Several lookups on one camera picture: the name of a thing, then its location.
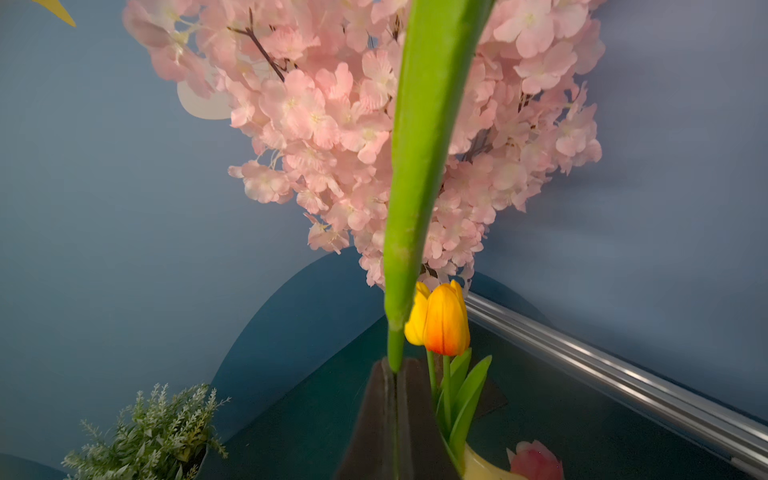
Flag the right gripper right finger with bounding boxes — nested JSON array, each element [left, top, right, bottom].
[[397, 358, 460, 480]]

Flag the small potted green plant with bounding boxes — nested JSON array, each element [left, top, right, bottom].
[[62, 384, 230, 479]]

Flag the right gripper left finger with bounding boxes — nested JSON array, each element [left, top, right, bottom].
[[334, 357, 396, 480]]

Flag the orange yellow tulip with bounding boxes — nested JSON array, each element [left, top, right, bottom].
[[405, 280, 492, 474]]

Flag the pink cherry blossom tree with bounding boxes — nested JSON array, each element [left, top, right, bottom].
[[122, 0, 605, 287]]

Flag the yellow fluted glass vase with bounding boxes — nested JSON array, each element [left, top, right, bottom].
[[462, 444, 527, 480]]

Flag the aluminium back frame rail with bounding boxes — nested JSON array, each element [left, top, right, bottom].
[[467, 293, 767, 479]]

